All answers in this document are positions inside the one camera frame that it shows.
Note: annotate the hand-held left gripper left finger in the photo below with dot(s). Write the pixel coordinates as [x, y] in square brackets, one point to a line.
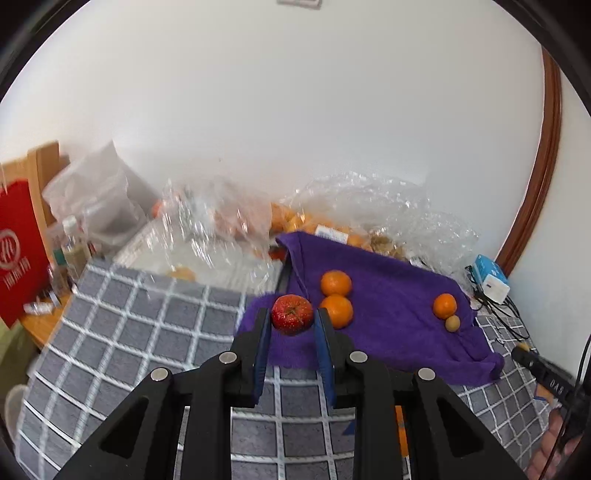
[263, 350]

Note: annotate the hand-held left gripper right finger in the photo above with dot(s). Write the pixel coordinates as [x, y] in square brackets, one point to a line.
[325, 355]

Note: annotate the orange mandarin fruit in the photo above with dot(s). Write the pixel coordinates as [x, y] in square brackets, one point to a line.
[340, 313]
[182, 273]
[445, 306]
[336, 283]

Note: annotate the small red apple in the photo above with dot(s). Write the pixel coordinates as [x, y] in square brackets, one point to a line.
[292, 314]

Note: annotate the small green-yellow fruit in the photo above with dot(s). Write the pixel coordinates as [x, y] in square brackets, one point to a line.
[452, 322]

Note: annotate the person's right hand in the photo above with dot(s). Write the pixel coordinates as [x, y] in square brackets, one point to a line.
[551, 443]

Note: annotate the purple towel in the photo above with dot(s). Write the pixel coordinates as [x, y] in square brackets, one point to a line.
[392, 295]

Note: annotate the blue and white box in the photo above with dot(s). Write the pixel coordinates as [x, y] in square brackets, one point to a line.
[491, 281]

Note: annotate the grey checkered tablecloth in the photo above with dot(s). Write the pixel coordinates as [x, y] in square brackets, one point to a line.
[138, 323]

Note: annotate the crumpled clear plastic wrap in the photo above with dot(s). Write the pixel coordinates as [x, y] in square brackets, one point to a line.
[198, 240]

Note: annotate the clear bag of oranges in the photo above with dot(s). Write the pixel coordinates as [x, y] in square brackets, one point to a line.
[288, 221]

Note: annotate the large crumpled clear plastic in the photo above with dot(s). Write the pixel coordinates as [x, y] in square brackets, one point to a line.
[406, 207]

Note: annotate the clear plastic bottle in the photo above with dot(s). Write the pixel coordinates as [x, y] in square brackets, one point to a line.
[76, 251]

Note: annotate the wooden side table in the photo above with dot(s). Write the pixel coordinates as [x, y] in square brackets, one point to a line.
[41, 323]

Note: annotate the grey translucent plastic bag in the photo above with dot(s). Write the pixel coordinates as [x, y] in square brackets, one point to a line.
[97, 194]

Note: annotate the red paper bag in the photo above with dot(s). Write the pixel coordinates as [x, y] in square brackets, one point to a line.
[21, 258]

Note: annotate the brown wooden door frame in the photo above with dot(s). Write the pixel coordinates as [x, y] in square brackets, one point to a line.
[542, 161]

